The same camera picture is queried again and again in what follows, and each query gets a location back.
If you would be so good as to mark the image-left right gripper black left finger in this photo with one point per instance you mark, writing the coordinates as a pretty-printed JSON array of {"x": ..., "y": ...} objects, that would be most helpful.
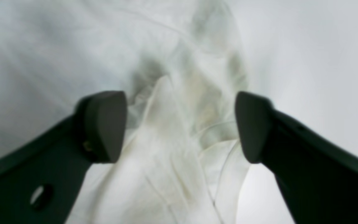
[{"x": 40, "y": 182}]

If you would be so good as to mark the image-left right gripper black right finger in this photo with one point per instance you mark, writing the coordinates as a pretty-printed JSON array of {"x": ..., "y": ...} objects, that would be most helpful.
[{"x": 317, "y": 180}]

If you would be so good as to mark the white printed t-shirt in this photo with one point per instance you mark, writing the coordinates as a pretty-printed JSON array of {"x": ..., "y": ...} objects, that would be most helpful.
[{"x": 180, "y": 65}]

